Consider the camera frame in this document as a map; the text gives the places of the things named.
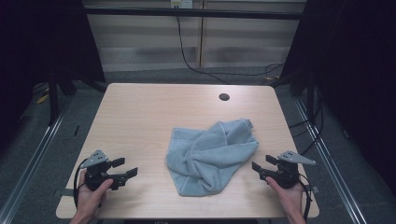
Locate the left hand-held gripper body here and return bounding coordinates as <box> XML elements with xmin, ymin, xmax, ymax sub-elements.
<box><xmin>79</xmin><ymin>149</ymin><xmax>129</xmax><ymax>192</ymax></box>

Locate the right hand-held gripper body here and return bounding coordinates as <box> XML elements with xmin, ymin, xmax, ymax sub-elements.
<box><xmin>259</xmin><ymin>150</ymin><xmax>317</xmax><ymax>189</ymax></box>

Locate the light blue towel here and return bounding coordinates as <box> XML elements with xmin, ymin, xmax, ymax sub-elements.
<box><xmin>164</xmin><ymin>118</ymin><xmax>260</xmax><ymax>198</ymax></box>

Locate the person's right hand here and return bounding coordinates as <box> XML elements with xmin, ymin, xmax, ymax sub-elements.
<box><xmin>264</xmin><ymin>175</ymin><xmax>308</xmax><ymax>217</ymax></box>

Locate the person's left hand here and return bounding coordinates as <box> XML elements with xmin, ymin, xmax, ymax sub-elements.
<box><xmin>76</xmin><ymin>169</ymin><xmax>115</xmax><ymax>219</ymax></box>

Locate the yellow floor object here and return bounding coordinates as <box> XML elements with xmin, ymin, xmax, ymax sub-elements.
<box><xmin>35</xmin><ymin>92</ymin><xmax>50</xmax><ymax>105</ymax></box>

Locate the black curtain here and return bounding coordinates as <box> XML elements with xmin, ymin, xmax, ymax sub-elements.
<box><xmin>278</xmin><ymin>0</ymin><xmax>396</xmax><ymax>195</ymax></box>
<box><xmin>0</xmin><ymin>0</ymin><xmax>106</xmax><ymax>153</ymax></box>

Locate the left hand-held gripper cable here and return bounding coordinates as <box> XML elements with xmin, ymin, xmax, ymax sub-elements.
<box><xmin>72</xmin><ymin>158</ymin><xmax>90</xmax><ymax>209</ymax></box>

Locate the hand-held gripper cable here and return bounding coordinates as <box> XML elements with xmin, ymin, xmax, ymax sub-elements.
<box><xmin>72</xmin><ymin>158</ymin><xmax>90</xmax><ymax>209</ymax></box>
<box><xmin>298</xmin><ymin>173</ymin><xmax>314</xmax><ymax>222</ymax></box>

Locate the right hand-held gripper cable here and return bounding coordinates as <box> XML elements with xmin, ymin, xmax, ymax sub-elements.
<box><xmin>298</xmin><ymin>173</ymin><xmax>314</xmax><ymax>222</ymax></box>

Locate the metal floor rail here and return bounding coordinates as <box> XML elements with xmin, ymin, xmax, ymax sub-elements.
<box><xmin>0</xmin><ymin>101</ymin><xmax>70</xmax><ymax>224</ymax></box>
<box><xmin>292</xmin><ymin>96</ymin><xmax>369</xmax><ymax>224</ymax></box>

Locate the black floor cable bundle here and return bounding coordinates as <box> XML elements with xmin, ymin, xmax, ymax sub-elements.
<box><xmin>287</xmin><ymin>88</ymin><xmax>325</xmax><ymax>157</ymax></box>

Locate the black upright stand post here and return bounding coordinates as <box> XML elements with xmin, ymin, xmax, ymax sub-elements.
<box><xmin>46</xmin><ymin>69</ymin><xmax>61</xmax><ymax>127</ymax></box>

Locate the black floor cable loop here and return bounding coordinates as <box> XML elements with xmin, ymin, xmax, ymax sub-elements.
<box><xmin>257</xmin><ymin>63</ymin><xmax>285</xmax><ymax>86</ymax></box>

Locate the black hanging power cable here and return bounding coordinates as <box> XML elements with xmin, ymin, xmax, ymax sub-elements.
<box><xmin>175</xmin><ymin>7</ymin><xmax>232</xmax><ymax>86</ymax></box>

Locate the black horizontal frame bar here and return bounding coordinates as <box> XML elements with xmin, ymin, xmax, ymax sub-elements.
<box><xmin>83</xmin><ymin>7</ymin><xmax>305</xmax><ymax>21</ymax></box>

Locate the white wall socket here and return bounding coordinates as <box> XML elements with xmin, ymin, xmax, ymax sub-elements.
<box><xmin>169</xmin><ymin>0</ymin><xmax>194</xmax><ymax>9</ymax></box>

